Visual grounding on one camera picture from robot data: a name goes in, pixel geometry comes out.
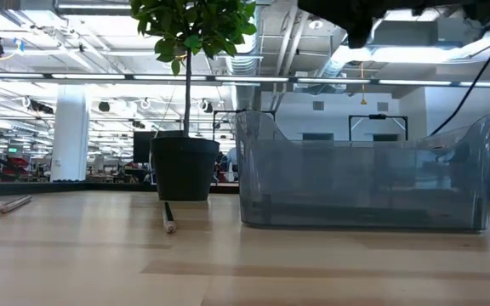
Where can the long ceiling light strip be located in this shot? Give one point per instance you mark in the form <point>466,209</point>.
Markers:
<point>249,79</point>

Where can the green leafy potted tree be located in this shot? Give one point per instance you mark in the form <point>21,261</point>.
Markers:
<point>194,25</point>

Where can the grey translucent plastic bin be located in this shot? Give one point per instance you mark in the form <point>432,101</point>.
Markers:
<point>355,183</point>

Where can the black plant pot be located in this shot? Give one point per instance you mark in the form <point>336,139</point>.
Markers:
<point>184,170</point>

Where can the black monitor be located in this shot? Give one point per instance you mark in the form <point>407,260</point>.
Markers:
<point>143,146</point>

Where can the dark pencil with wooden tip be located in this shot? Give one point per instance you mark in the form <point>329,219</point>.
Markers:
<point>169,223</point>

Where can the white round pillar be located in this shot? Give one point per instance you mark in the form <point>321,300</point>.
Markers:
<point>70,144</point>

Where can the plain wooden pencil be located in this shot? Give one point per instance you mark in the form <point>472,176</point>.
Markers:
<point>13,205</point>

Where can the silver ventilation duct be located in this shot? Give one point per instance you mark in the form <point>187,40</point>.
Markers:
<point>334,64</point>

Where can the black metal frame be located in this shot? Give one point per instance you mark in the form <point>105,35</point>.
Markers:
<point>228,111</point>
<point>377,116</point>

